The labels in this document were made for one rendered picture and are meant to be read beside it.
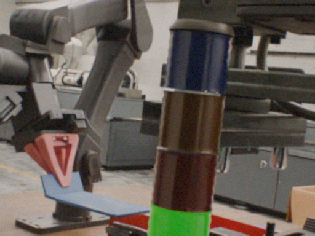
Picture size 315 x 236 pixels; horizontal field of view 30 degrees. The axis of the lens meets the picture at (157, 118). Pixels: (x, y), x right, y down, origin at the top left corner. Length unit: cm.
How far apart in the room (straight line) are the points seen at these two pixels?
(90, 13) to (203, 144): 67
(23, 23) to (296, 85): 48
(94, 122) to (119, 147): 665
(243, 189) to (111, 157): 217
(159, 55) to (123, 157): 257
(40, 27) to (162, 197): 57
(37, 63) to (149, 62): 903
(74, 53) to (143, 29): 766
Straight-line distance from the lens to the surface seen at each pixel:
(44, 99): 85
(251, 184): 606
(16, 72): 84
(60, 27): 88
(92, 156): 99
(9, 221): 104
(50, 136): 84
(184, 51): 34
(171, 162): 34
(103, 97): 104
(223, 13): 60
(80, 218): 103
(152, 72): 983
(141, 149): 794
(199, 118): 34
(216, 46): 34
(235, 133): 58
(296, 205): 308
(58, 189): 84
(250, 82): 58
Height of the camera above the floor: 116
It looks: 3 degrees down
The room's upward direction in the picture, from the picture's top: 6 degrees clockwise
